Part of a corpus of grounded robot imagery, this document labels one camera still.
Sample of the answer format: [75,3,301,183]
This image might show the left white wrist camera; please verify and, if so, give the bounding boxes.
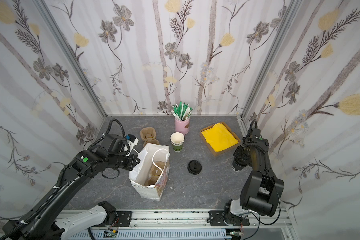
[126,135,139,152]

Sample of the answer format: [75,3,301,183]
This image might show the black paper coffee cup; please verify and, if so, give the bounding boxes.
[232,157,248,172]

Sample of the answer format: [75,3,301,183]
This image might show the white cartoon paper gift bag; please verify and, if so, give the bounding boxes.
[129,143,170,201]

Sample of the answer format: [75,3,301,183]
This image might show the green white straw bundle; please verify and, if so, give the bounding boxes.
[172,102,193,121]

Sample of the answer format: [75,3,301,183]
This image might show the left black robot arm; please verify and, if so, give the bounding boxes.
[1,134,140,240]

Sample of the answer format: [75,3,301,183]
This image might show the aluminium mounting rail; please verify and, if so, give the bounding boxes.
[54,206,298,240]

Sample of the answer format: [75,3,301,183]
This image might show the stack of black lids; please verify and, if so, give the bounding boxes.
[188,160,202,175]

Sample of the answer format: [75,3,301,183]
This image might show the brown pulp cup carrier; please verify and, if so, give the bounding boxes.
[144,162,166,187]

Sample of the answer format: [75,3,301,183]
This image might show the pink cup holder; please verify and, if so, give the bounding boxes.
[175,119,190,135]

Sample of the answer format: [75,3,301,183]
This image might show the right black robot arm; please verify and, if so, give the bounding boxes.
[223,127,285,226]

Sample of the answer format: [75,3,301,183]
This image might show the stacked green paper cups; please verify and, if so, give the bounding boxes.
[170,132,185,152]

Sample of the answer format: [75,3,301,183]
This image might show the brown cardboard tray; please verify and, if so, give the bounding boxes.
[200,122,241,157]

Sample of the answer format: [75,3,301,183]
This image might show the yellow napkins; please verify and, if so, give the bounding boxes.
[201,123,239,153]

